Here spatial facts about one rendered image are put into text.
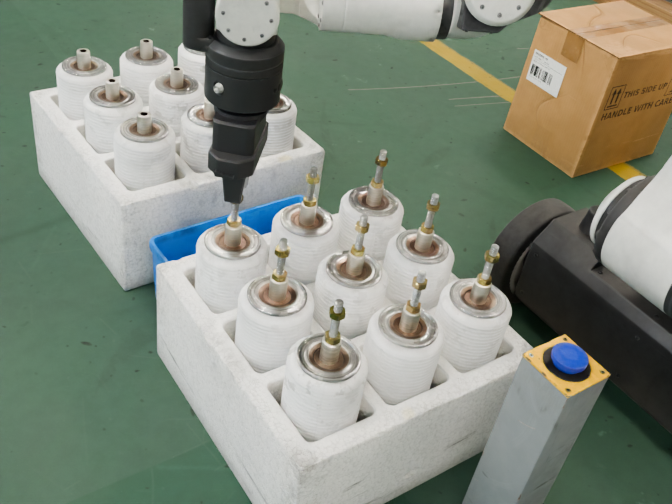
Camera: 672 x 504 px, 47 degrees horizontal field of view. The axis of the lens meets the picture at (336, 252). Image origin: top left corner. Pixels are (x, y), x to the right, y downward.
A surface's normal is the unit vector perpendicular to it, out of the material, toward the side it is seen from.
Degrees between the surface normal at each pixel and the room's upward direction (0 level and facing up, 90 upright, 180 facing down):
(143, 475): 0
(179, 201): 90
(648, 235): 63
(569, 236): 45
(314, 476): 90
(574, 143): 90
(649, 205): 50
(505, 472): 90
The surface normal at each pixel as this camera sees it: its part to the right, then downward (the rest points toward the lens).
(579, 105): -0.84, 0.24
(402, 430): 0.55, 0.58
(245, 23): 0.07, 0.63
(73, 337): 0.14, -0.77
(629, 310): -0.50, -0.35
